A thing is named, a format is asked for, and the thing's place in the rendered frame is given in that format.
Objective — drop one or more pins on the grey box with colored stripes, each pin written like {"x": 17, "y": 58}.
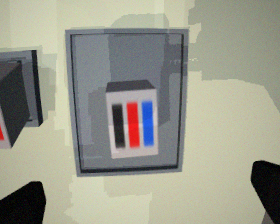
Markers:
{"x": 133, "y": 121}

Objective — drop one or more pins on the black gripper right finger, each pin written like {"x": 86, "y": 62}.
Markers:
{"x": 266, "y": 181}

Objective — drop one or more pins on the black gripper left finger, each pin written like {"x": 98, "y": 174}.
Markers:
{"x": 24, "y": 206}

